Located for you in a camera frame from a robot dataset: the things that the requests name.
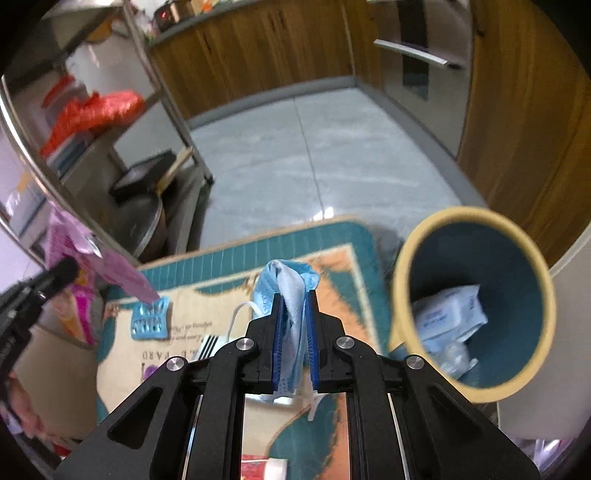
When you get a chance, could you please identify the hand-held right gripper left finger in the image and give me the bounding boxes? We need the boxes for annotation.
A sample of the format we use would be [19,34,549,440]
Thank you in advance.
[54,293,283,480]

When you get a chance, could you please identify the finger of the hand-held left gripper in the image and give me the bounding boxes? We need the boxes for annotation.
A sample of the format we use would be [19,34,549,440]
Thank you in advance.
[0,256,80,305]

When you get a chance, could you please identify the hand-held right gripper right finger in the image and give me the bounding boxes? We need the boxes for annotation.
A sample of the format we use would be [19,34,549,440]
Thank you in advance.
[306,291,540,480]

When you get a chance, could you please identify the pink snack packet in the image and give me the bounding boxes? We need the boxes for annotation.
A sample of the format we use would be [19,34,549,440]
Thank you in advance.
[44,210,160,347]

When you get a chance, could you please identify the blue face mask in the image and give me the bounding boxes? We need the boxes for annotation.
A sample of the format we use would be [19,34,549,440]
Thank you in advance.
[228,259,324,423]

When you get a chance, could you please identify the blue pill blister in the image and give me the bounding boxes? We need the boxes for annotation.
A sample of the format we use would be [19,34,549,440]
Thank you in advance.
[130,298,171,341]

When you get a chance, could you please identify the red and white packet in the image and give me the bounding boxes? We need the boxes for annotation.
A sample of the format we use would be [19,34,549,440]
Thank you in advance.
[240,456,288,480]

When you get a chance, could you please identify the white wet wipes packet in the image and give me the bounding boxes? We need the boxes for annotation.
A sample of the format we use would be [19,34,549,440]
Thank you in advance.
[411,284,489,344]

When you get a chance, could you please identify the blue bucket with yellow rim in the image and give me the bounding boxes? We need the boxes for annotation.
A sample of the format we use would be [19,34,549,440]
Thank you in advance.
[387,207,557,404]

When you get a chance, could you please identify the teal printed mat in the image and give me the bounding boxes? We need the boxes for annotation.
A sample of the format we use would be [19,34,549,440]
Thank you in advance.
[95,216,407,480]

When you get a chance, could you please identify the round metal pan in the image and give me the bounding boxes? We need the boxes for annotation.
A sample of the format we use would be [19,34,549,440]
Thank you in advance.
[134,194,167,264]

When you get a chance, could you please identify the black box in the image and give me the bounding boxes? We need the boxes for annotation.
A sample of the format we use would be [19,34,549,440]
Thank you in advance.
[111,154,178,201]

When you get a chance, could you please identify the wooden board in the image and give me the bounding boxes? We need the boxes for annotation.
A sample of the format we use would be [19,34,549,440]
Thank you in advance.
[156,148,194,192]

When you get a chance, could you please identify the red plastic bag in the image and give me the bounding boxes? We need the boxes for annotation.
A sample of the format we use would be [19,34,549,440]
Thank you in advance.
[39,91,144,158]

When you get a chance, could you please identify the stainless steel shelf rack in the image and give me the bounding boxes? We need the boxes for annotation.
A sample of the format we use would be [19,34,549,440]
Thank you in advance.
[0,0,215,296]

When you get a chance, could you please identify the rice cooker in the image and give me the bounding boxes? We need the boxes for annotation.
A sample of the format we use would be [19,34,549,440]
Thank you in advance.
[154,0,185,33]

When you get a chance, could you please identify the stainless steel oven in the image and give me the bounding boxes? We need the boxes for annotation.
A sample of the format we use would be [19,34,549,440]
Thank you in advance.
[367,0,474,158]

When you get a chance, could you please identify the wooden kitchen cabinets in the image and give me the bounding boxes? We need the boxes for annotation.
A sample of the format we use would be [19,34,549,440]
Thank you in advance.
[148,0,591,268]

